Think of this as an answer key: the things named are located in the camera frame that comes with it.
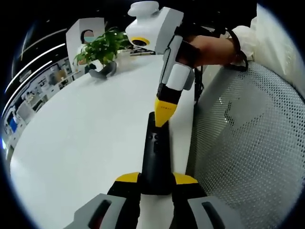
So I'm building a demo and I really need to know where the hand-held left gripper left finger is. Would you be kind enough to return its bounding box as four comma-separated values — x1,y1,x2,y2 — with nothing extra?
63,171,141,229

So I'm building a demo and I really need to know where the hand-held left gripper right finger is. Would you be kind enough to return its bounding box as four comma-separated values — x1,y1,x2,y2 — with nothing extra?
172,172,241,229

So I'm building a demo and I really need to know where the black remote control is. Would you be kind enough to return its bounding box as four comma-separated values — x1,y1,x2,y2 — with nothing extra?
140,111,173,196

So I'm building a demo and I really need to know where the person's right hand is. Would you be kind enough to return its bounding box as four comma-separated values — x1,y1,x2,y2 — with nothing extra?
183,35,236,68

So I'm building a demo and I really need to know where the green potted plant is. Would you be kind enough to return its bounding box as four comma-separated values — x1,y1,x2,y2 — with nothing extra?
73,27,131,69

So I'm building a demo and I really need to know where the dark grey curved object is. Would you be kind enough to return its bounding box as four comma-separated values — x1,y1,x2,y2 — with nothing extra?
88,61,118,79

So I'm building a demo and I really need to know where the grey mesh chair back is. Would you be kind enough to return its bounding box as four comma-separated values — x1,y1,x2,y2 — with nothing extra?
190,62,305,229

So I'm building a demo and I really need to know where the white square pillar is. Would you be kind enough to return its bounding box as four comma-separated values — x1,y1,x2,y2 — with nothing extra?
66,17,105,70

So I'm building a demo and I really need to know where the long ceiling light strip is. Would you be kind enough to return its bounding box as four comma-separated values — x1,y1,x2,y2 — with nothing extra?
20,42,66,58
4,61,53,94

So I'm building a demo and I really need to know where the white cabinet row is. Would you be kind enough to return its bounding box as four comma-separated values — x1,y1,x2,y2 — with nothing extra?
7,61,83,144

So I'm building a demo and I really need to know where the black cable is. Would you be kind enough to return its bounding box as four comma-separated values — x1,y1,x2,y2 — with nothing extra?
192,66,206,101

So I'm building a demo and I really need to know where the black wrist strap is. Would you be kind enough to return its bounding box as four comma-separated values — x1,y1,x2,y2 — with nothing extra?
224,29,249,72

